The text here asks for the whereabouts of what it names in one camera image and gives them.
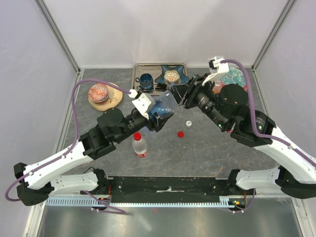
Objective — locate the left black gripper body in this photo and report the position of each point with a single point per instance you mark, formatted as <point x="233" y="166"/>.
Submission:
<point x="155" y="126"/>

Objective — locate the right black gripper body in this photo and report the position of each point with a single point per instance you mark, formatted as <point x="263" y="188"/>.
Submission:
<point x="201" y="95"/>

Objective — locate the blue cap water bottle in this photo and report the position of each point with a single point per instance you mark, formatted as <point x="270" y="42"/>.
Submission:
<point x="164" y="104"/>

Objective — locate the red cap water bottle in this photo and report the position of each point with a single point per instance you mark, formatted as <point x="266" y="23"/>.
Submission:
<point x="218" y="85"/>
<point x="139" y="145"/>

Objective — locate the red bottle cap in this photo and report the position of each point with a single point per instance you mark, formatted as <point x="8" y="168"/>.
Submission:
<point x="180" y="134"/>

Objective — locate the white tea bottle cap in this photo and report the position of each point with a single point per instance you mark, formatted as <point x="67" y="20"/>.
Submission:
<point x="188" y="123"/>

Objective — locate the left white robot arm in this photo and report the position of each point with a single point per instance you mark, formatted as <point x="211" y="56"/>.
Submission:
<point x="39" y="181"/>

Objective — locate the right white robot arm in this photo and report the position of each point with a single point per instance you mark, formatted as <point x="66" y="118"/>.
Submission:
<point x="229" y="110"/>

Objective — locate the blue star-shaped dish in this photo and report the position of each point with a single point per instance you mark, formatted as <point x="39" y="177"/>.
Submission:
<point x="159" y="84"/>

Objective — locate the small patterned bowl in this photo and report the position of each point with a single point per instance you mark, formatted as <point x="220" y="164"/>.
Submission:
<point x="172" y="77"/>

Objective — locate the blue teacup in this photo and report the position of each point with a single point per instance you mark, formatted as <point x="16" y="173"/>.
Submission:
<point x="145" y="81"/>

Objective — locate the red teal floral plate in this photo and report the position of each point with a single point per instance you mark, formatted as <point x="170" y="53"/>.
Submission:
<point x="234" y="76"/>

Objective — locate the tan wooden plate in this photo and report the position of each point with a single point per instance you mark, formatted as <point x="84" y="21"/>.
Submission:
<point x="115" y="97"/>

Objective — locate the red patterned bowl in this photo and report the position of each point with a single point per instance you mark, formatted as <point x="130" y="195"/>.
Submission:
<point x="98" y="93"/>

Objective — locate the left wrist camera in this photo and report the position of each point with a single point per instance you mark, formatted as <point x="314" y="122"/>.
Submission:
<point x="143" y="102"/>

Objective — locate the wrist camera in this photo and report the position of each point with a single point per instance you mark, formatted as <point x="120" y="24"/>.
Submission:
<point x="216" y="68"/>
<point x="143" y="102"/>

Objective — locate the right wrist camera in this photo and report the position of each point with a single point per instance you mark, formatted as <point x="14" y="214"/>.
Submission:
<point x="216" y="68"/>

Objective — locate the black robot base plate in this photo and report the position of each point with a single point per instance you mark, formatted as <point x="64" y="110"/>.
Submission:
<point x="168" y="189"/>

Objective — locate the slotted cable duct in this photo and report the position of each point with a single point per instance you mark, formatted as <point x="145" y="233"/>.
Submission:
<point x="223" y="202"/>

